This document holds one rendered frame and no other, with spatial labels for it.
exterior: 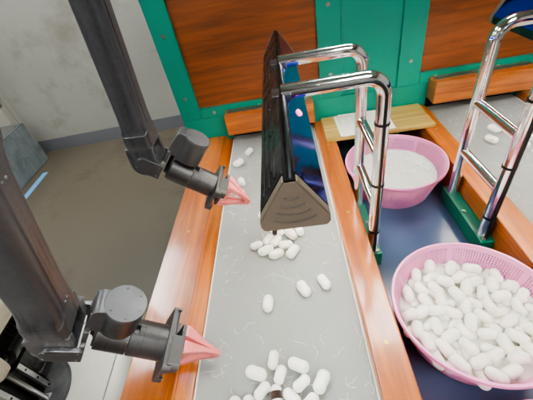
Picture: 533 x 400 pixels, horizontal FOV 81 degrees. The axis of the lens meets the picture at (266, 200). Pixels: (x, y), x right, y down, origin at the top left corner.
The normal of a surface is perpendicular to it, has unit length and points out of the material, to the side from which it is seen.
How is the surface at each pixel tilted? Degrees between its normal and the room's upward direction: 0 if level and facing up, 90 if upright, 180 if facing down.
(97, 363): 0
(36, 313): 94
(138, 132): 75
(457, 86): 90
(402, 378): 0
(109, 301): 37
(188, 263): 0
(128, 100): 87
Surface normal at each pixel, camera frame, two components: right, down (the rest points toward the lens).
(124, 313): 0.47, -0.67
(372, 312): -0.17, -0.75
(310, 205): 0.00, 0.65
